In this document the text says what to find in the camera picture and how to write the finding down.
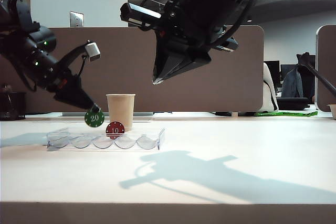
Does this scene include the clear plastic chip tray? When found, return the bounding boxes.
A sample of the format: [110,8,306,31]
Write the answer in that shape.
[46,127,165,152]

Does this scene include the beige paper bowl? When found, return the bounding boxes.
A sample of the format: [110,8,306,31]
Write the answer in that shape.
[326,104,336,120]

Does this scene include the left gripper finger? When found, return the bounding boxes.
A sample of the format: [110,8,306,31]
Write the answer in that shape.
[78,76,101,113]
[54,76,95,110]

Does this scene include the red poker chip 10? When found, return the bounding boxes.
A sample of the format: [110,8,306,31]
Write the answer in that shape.
[105,121,124,140]

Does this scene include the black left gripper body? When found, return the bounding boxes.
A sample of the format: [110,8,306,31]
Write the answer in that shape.
[34,61,79,96]

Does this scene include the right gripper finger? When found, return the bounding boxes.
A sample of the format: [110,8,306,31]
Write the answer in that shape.
[152,36,171,85]
[161,52,212,82]

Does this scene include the metal wall switch plate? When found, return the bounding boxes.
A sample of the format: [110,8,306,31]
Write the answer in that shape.
[69,11,85,28]

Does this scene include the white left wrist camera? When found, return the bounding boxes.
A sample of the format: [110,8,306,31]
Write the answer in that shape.
[85,40,102,62]

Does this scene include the green poker chip 20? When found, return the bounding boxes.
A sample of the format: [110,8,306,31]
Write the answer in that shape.
[84,107,105,129]

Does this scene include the brown paper cup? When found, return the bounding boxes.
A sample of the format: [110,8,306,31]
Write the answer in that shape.
[106,93,137,132]

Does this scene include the wide brown desk divider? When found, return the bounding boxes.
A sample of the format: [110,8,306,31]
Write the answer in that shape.
[0,26,264,114]

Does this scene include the seated person in blue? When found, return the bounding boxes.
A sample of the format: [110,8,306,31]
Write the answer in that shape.
[281,65,316,99]

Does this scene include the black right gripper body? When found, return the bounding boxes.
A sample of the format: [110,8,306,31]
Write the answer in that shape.
[120,2,239,62]

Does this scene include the small black monitor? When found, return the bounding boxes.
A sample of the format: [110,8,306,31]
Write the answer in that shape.
[280,64,299,78]

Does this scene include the narrow brown desk divider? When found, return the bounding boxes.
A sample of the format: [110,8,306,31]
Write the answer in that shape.
[314,25,336,113]

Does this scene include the white bag with black strap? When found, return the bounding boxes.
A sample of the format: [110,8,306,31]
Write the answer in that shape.
[261,62,279,113]

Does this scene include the large black monitor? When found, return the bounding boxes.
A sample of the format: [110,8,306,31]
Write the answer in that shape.
[264,60,280,90]

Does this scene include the black diagonal pole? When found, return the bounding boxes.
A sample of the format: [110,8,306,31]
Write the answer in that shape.
[296,52,336,94]

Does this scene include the blurred brown divider edge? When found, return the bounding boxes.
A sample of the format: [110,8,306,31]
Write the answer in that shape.
[0,202,336,224]

